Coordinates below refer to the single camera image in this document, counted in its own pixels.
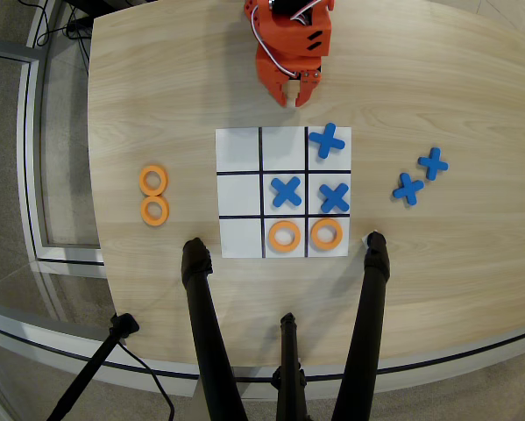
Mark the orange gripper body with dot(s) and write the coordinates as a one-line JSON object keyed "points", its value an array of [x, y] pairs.
{"points": [[272, 72]]}

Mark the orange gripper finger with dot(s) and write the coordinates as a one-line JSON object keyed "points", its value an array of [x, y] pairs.
{"points": [[274, 85], [307, 87]]}

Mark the blue foam cross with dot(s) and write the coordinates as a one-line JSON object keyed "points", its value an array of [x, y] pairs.
{"points": [[286, 191], [327, 141], [408, 189], [334, 197], [433, 164]]}

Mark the white tic-tac-toe grid sheet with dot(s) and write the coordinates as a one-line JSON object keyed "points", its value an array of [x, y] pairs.
{"points": [[240, 149]]}

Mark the white tape piece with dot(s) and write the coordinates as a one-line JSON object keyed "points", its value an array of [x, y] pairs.
{"points": [[364, 239]]}

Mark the short black tripod leg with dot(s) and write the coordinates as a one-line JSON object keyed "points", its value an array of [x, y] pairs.
{"points": [[289, 351]]}

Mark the thin black stand pole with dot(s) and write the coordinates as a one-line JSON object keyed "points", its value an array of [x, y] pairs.
{"points": [[91, 368]]}

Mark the grey metal glass frame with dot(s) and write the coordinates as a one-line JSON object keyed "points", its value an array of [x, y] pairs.
{"points": [[27, 153]]}

